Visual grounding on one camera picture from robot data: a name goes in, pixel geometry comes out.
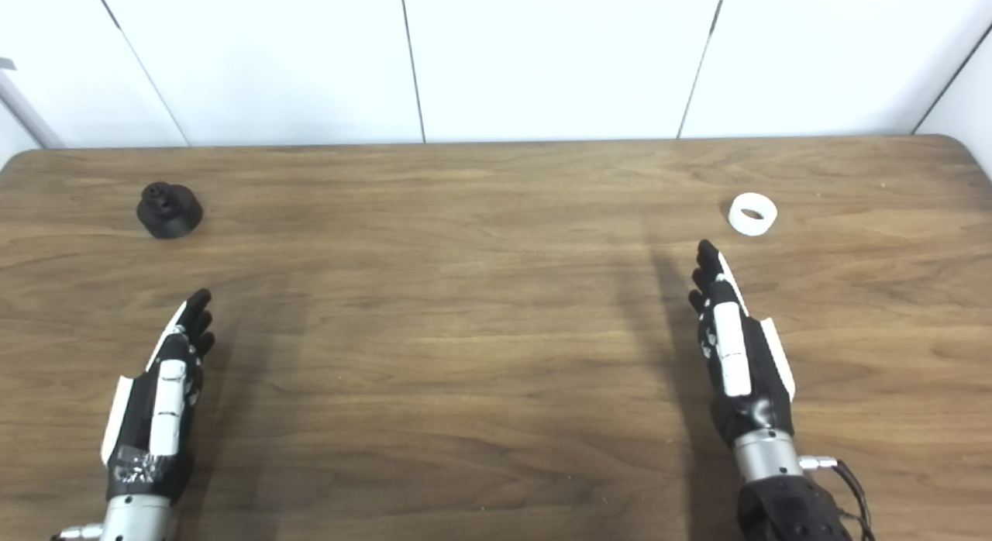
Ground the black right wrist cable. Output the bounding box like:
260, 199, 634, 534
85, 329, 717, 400
798, 455, 877, 541

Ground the round black part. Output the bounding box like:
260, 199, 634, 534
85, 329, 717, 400
136, 181, 205, 239

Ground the white and black right hand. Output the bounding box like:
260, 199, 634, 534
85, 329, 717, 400
688, 239, 797, 450

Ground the white and black left hand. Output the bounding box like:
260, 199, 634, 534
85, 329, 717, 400
101, 288, 216, 503

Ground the gray wall corner post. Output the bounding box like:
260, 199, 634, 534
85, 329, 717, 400
0, 57, 67, 150

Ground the white ring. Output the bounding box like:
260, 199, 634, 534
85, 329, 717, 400
728, 192, 778, 236

